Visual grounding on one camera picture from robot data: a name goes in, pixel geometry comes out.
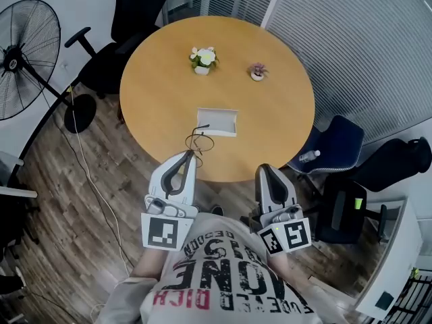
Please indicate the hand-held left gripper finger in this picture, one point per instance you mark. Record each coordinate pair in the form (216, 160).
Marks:
(157, 181)
(191, 187)

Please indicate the person's right forearm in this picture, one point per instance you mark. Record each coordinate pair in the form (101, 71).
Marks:
(281, 268)

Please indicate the white window blinds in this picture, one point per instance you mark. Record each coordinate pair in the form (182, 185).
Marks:
(354, 46)

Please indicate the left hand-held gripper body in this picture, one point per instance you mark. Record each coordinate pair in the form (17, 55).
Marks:
(162, 231)

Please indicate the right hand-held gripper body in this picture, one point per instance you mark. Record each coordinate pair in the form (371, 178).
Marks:
(297, 233)

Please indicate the blue fabric chair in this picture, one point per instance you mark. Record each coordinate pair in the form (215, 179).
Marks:
(341, 140)

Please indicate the black armrest office chair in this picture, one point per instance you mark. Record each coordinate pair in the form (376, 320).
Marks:
(104, 66)

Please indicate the white partition desk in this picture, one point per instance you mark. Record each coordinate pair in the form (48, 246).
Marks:
(391, 255)

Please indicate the black high-back office chair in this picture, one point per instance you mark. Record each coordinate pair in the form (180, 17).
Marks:
(344, 221)

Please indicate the black metal rack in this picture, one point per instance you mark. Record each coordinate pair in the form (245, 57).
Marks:
(415, 302)

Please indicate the person's left black shoe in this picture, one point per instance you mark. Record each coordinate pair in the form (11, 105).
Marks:
(216, 211)

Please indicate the person's left forearm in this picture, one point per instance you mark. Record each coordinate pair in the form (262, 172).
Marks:
(150, 263)

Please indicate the green plastic cup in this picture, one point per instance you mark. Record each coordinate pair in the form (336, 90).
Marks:
(358, 203)

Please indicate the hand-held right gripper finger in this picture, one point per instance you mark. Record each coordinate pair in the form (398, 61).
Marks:
(261, 191)
(291, 192)

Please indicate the small pink potted plant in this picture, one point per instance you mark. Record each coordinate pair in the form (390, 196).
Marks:
(258, 72)

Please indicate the dark green box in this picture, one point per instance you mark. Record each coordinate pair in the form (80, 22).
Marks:
(384, 301)

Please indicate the black standing fan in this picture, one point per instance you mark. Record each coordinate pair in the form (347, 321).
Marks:
(13, 62)

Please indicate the clear plastic water bottle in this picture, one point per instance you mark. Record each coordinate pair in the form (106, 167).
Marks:
(308, 156)

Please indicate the person's printed beige t-shirt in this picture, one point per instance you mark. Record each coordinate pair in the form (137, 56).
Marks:
(219, 275)

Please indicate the white glasses case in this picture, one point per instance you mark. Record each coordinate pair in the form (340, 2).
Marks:
(217, 120)

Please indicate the white flower potted plant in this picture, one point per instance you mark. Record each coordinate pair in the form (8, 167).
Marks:
(204, 57)

